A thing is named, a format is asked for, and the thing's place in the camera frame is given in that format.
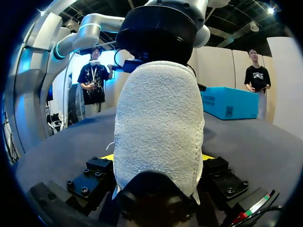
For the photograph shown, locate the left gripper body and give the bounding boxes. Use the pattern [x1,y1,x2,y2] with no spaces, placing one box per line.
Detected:
[115,4,198,66]

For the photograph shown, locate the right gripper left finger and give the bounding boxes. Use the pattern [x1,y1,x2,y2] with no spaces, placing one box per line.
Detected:
[66,153,115,202]

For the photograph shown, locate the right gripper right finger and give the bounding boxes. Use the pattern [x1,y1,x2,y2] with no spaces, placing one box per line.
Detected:
[202,155,250,202]

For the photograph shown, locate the white knit shoe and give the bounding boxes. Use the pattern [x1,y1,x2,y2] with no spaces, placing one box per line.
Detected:
[106,60,205,227]

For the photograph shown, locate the teal box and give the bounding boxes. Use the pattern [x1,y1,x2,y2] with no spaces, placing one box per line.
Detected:
[200,87,259,121]

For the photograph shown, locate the person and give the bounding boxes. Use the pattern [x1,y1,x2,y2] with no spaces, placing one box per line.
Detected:
[77,46,114,118]
[244,48,272,120]

